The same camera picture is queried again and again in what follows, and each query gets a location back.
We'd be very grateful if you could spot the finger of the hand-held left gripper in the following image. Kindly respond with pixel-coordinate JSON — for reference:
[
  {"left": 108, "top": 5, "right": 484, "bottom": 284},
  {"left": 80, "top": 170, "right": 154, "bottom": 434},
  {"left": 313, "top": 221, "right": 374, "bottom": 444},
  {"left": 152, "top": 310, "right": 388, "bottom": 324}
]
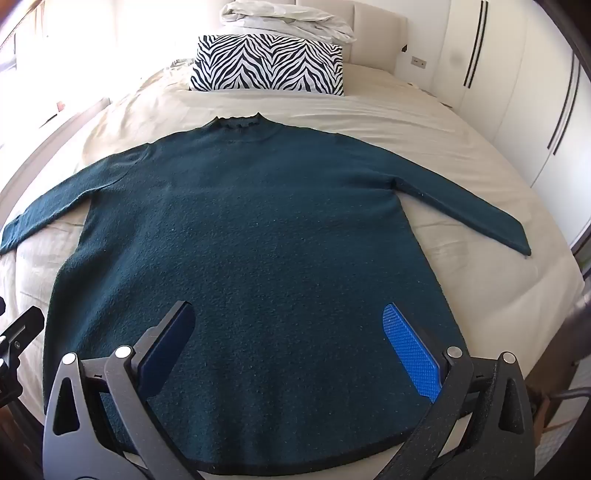
[{"left": 0, "top": 298, "right": 45, "bottom": 409}]

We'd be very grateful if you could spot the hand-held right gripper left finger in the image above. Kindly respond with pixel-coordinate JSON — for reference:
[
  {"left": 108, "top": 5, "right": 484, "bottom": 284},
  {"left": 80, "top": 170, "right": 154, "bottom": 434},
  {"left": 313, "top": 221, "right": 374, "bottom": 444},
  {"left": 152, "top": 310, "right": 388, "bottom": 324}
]
[{"left": 42, "top": 300, "right": 199, "bottom": 480}]

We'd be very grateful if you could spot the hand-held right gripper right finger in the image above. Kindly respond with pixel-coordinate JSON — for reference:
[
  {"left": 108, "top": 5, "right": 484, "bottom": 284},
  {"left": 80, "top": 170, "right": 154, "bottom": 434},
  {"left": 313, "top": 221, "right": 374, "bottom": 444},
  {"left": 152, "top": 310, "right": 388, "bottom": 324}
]
[{"left": 376, "top": 302, "right": 537, "bottom": 480}]

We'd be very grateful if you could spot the teal knit sweater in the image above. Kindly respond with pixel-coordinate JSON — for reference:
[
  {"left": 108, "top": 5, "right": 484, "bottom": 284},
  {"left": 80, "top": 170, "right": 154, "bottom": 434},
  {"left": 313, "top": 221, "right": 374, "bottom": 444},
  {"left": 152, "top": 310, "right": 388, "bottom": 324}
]
[{"left": 0, "top": 113, "right": 533, "bottom": 474}]

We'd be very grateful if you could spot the bed with beige sheet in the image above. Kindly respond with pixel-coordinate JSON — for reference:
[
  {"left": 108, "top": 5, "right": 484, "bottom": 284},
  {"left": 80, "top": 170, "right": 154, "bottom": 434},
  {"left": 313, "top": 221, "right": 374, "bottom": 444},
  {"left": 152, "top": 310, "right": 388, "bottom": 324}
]
[{"left": 0, "top": 60, "right": 587, "bottom": 480}]

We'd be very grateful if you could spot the zebra print pillow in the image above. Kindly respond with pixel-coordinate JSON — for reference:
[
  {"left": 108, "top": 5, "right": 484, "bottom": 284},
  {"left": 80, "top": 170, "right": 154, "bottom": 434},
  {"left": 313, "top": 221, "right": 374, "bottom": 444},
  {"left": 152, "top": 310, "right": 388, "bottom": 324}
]
[{"left": 188, "top": 34, "right": 346, "bottom": 97}]

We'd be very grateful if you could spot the white wardrobe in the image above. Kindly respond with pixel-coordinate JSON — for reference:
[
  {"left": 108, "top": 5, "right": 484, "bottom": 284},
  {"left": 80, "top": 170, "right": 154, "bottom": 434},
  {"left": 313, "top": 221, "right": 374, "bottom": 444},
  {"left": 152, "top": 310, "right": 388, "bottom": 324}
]
[{"left": 429, "top": 0, "right": 591, "bottom": 241}]

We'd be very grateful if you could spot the beige padded headboard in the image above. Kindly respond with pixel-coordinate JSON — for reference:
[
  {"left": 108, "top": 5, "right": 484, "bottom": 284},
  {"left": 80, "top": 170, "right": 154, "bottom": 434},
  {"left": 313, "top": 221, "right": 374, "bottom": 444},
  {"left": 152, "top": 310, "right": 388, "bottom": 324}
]
[{"left": 295, "top": 0, "right": 409, "bottom": 75}]

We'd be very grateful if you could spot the folded white duvet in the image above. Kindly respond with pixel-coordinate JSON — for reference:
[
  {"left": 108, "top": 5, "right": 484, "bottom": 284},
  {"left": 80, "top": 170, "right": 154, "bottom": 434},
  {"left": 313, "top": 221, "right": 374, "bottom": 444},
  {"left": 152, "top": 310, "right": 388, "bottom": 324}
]
[{"left": 219, "top": 0, "right": 356, "bottom": 44}]

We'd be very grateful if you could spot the black wardrobe handle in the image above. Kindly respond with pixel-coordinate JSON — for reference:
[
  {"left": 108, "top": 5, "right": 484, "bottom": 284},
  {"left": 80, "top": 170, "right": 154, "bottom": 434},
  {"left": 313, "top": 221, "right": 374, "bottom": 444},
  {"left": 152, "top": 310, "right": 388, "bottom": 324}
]
[
  {"left": 463, "top": 0, "right": 485, "bottom": 86},
  {"left": 466, "top": 2, "right": 489, "bottom": 88},
  {"left": 547, "top": 58, "right": 575, "bottom": 148},
  {"left": 551, "top": 65, "right": 581, "bottom": 153}
]

